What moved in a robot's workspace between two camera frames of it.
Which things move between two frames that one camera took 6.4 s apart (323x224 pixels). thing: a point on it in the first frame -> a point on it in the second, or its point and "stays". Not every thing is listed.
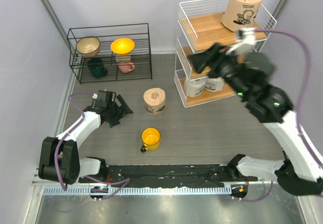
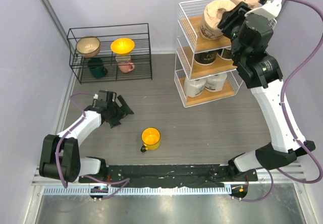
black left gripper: x=113 y=121 stays
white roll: x=194 y=88 stays
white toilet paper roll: x=214 y=85 stays
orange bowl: x=122 y=46 stays
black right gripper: x=200 y=60 -> x=230 y=18
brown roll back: x=155 y=100 -> x=212 y=14
